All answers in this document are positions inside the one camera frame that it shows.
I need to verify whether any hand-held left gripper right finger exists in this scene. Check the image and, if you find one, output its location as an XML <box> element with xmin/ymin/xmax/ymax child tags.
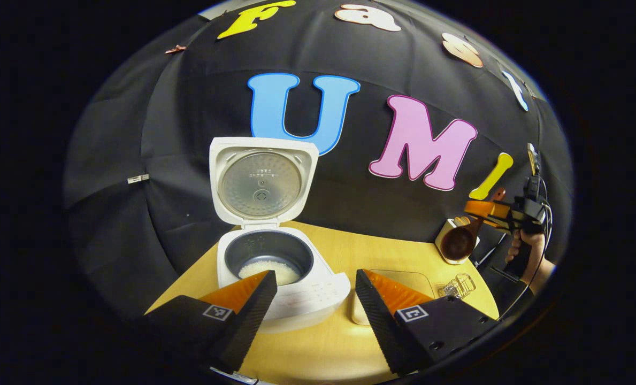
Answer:
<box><xmin>355</xmin><ymin>269</ymin><xmax>501</xmax><ymax>376</ymax></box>

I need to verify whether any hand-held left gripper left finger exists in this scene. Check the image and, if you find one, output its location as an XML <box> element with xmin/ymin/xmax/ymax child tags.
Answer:
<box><xmin>141</xmin><ymin>270</ymin><xmax>279</xmax><ymax>374</ymax></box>

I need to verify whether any brown wooden spoon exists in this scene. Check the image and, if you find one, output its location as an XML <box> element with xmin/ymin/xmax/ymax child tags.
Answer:
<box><xmin>440</xmin><ymin>187</ymin><xmax>507</xmax><ymax>263</ymax></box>

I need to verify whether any white rice cooker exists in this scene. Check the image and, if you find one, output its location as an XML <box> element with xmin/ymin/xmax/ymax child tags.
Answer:
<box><xmin>209</xmin><ymin>137</ymin><xmax>351</xmax><ymax>334</ymax></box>

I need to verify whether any white rice heap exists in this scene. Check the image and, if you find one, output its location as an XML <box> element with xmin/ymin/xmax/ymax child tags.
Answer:
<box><xmin>237</xmin><ymin>260</ymin><xmax>301</xmax><ymax>286</ymax></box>

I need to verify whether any metal wire chopstick holder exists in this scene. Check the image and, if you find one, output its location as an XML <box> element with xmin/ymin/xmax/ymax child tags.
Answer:
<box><xmin>440</xmin><ymin>273</ymin><xmax>477</xmax><ymax>299</ymax></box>

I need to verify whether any white toaster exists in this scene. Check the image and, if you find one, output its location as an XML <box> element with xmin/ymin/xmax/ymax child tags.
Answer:
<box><xmin>434</xmin><ymin>217</ymin><xmax>480</xmax><ymax>265</ymax></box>

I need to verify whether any clear plastic container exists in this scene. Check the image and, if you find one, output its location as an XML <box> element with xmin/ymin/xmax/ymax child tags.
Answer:
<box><xmin>350</xmin><ymin>269</ymin><xmax>436</xmax><ymax>326</ymax></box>

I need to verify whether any black backdrop cloth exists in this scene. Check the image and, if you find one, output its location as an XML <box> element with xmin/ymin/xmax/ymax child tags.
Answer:
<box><xmin>64</xmin><ymin>0</ymin><xmax>574</xmax><ymax>321</ymax></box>

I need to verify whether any white toaster cable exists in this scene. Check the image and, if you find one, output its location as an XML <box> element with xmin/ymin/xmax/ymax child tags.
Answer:
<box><xmin>473</xmin><ymin>246</ymin><xmax>507</xmax><ymax>269</ymax></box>

